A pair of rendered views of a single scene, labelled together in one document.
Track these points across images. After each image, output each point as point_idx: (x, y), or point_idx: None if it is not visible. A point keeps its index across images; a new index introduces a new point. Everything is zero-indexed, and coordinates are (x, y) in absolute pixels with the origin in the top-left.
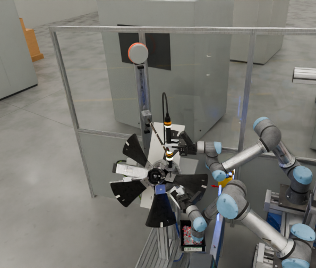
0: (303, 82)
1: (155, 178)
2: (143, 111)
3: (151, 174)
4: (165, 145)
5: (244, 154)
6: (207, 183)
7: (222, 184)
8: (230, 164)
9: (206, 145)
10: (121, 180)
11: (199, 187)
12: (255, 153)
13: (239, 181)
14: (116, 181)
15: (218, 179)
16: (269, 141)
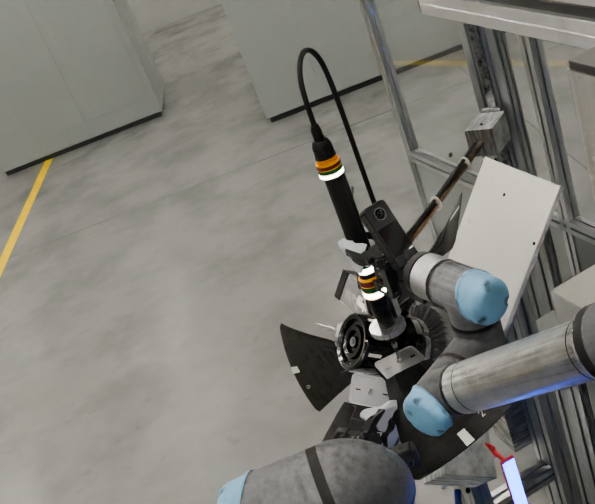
0: (446, 11)
1: (352, 350)
2: (482, 114)
3: (347, 331)
4: (339, 243)
5: (509, 356)
6: (485, 431)
7: None
8: (461, 378)
9: (433, 278)
10: (333, 327)
11: (450, 434)
12: (544, 366)
13: (346, 455)
14: (326, 326)
15: (415, 425)
16: None
